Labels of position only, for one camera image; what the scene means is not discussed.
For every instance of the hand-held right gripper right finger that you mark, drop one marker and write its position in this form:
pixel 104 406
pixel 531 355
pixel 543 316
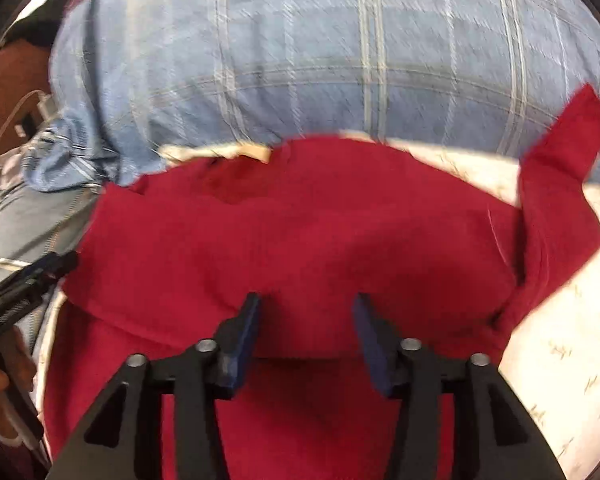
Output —
pixel 372 345

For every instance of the white charger plug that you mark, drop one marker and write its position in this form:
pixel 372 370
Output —
pixel 47 106

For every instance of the cream printed bed sheet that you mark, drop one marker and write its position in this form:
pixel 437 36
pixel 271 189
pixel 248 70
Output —
pixel 555 350

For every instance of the brown wooden bed frame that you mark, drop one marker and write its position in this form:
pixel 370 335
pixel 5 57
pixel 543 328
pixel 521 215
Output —
pixel 10 77

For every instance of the red knit garment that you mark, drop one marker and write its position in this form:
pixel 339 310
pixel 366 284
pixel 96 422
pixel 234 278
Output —
pixel 305 220

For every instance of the black cloth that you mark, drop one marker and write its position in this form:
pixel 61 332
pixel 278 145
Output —
pixel 40 25

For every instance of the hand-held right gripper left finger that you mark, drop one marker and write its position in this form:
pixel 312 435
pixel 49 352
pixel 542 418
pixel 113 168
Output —
pixel 244 340

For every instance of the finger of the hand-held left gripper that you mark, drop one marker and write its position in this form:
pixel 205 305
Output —
pixel 35 272

